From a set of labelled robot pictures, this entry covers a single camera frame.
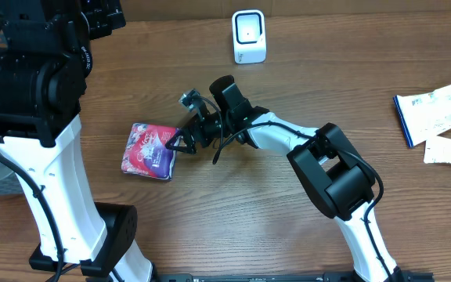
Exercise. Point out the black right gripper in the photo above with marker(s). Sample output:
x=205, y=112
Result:
x=181, y=132

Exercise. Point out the red purple tissue pack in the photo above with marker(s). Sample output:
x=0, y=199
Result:
x=146, y=153

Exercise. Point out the cream snack bag blue edges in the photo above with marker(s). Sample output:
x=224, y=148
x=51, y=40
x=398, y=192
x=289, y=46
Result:
x=423, y=116

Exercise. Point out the white tube with gold cap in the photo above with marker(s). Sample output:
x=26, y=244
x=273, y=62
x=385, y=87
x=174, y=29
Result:
x=437, y=150

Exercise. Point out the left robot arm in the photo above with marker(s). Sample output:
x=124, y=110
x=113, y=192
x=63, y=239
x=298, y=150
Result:
x=45, y=59

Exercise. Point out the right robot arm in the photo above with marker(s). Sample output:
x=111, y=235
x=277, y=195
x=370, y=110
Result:
x=336, y=179

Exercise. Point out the white barcode scanner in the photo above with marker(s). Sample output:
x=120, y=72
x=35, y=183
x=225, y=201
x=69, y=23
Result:
x=249, y=36

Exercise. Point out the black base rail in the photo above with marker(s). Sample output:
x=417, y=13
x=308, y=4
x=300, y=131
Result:
x=406, y=276

